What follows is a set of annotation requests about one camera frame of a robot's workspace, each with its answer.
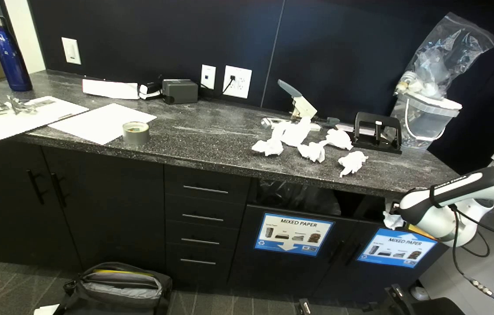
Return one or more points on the white paper back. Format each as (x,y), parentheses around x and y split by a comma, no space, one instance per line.
(338,138)

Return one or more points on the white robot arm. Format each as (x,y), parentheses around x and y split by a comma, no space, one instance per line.
(450,210)

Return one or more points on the black drawer stack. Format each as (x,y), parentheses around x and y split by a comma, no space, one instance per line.
(203,214)

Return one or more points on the large white outlet plate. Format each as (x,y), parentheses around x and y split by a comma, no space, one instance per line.
(237,81)

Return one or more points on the small white outlet plate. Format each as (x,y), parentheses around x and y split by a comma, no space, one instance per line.
(209,75)

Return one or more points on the left mixed paper label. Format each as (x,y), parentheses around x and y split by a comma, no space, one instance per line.
(291,235)

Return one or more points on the mixed paper label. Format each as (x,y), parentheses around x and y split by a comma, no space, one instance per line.
(291,235)
(391,247)

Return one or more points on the black power adapter box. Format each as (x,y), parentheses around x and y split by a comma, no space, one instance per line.
(179,89)

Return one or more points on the black three hole punch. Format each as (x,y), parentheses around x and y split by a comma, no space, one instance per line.
(377,131)

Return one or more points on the white flat box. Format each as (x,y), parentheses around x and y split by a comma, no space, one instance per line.
(111,89)

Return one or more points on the right mixed paper label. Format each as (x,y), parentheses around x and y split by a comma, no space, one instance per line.
(391,247)

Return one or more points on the clear plastic bucket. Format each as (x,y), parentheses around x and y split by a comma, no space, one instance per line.
(422,117)

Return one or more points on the grey black bag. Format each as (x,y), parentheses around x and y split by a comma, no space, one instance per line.
(116,289)

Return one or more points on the black double door cabinet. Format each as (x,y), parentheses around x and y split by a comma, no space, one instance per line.
(72,210)

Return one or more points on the large white paper sheet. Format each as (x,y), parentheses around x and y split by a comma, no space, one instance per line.
(23,116)

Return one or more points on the clear plastic bag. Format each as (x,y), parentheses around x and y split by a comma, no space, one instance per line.
(447,51)

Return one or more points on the blue water bottle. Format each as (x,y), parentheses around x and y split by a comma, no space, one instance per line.
(12,61)

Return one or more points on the white wall switch plate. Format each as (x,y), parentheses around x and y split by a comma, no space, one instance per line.
(70,47)

